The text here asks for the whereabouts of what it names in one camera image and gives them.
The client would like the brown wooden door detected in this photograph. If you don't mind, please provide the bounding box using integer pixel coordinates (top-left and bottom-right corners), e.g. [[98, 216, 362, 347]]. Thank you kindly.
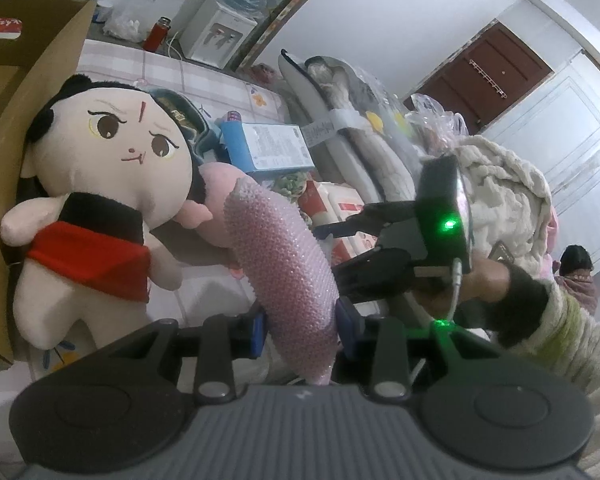
[[405, 19, 553, 133]]

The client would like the cream fleece blanket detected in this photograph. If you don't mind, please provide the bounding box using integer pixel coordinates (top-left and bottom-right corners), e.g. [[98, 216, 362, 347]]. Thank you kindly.
[[420, 132, 556, 281]]

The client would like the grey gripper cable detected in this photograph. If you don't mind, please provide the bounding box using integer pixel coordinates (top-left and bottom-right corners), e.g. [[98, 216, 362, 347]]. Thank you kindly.
[[446, 257, 467, 322]]

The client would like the small doll black hair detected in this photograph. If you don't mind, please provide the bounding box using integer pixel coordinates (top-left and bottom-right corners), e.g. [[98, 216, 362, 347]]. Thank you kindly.
[[555, 244, 598, 316]]

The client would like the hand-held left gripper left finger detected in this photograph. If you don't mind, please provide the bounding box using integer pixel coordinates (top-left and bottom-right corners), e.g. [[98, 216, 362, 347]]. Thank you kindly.
[[110, 312, 267, 406]]

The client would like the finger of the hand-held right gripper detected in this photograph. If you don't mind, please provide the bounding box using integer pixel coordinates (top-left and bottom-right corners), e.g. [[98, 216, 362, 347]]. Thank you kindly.
[[331, 247, 422, 306], [312, 200, 421, 241]]

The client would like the black-haired plush doll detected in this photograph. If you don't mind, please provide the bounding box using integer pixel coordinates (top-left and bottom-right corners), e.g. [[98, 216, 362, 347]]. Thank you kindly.
[[0, 74, 214, 351]]

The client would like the red thermos flask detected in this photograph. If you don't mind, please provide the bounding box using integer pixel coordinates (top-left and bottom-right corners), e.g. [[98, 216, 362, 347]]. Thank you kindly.
[[144, 16, 173, 52]]

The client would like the white plastic bag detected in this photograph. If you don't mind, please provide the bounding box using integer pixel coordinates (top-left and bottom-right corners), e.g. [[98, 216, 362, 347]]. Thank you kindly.
[[102, 0, 153, 41]]

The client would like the clear plastic bag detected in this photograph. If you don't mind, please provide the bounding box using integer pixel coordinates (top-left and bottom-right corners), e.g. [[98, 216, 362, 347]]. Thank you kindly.
[[405, 92, 471, 136]]

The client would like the small blue carton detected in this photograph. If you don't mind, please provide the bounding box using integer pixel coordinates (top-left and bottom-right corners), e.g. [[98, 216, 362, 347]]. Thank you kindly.
[[220, 121, 315, 173]]

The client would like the pink plush toy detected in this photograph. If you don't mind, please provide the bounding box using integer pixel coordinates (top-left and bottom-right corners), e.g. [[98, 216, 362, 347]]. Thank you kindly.
[[200, 162, 256, 263]]

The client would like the brown cardboard box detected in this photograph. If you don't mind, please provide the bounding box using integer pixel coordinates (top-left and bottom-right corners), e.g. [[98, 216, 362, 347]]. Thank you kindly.
[[0, 0, 98, 368]]

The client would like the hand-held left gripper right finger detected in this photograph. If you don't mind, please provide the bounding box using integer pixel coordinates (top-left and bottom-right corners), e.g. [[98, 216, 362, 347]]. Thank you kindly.
[[335, 296, 492, 406]]

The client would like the white water dispenser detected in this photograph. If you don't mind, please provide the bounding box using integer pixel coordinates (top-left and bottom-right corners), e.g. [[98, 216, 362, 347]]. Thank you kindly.
[[177, 0, 258, 68]]

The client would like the person's right forearm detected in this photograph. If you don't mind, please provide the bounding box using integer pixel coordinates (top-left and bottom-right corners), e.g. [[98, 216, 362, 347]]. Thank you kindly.
[[470, 257, 600, 396]]

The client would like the white wardrobe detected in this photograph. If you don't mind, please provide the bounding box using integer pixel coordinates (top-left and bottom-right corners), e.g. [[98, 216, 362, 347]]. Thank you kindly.
[[475, 52, 600, 271]]

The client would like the plaid bed sheet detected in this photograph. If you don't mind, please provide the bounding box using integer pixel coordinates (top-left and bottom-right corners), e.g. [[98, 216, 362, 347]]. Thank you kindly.
[[0, 37, 341, 461]]

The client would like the green printed packet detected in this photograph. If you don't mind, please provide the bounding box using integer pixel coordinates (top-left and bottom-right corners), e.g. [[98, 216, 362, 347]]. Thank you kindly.
[[275, 170, 313, 198]]

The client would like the pink wet wipes pack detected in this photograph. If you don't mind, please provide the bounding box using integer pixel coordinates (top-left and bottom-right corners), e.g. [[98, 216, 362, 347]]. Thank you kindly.
[[297, 180, 381, 261]]

